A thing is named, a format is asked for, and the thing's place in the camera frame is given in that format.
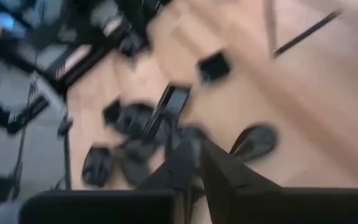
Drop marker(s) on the black teardrop mini plate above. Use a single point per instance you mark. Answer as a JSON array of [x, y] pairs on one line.
[[134, 172], [256, 142], [138, 149]]

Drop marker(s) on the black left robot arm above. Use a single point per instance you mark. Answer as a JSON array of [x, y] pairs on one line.
[[138, 12]]

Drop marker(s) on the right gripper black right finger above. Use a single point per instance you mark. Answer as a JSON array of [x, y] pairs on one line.
[[228, 177]]

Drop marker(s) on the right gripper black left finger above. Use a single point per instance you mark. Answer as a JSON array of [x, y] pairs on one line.
[[179, 165]]

